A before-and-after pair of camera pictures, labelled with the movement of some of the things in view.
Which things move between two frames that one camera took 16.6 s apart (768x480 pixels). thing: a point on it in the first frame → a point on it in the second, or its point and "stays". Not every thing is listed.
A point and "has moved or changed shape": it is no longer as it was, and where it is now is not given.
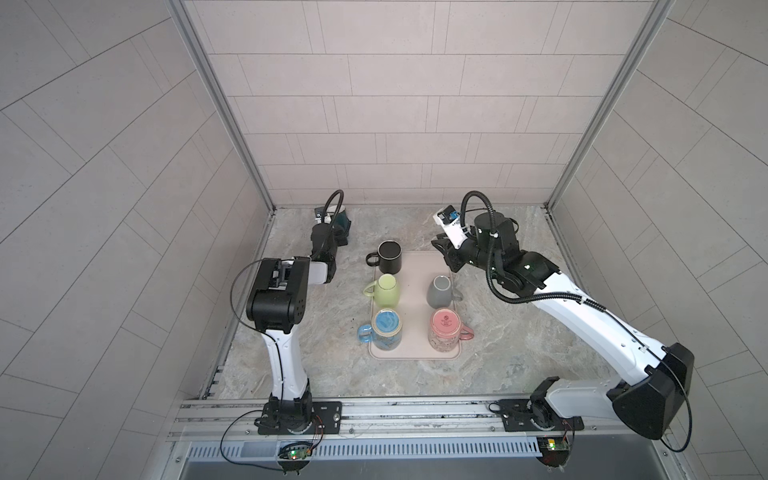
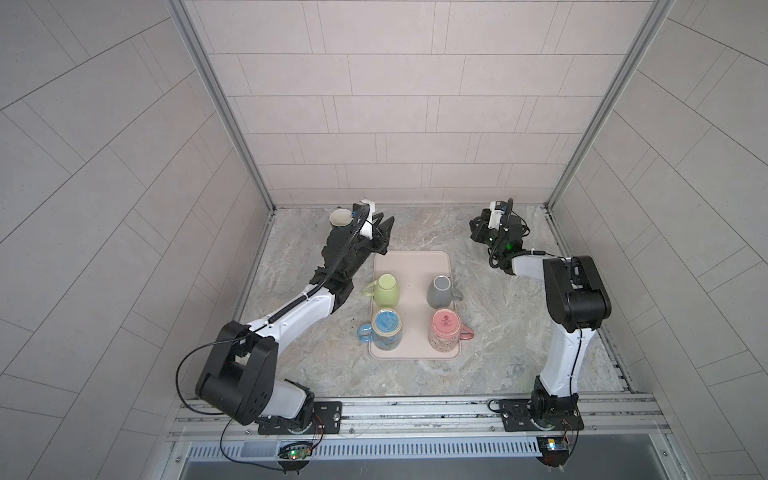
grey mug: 440,294 stays
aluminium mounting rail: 213,421 stays
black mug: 388,257 has moved or changed shape
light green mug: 385,290 stays
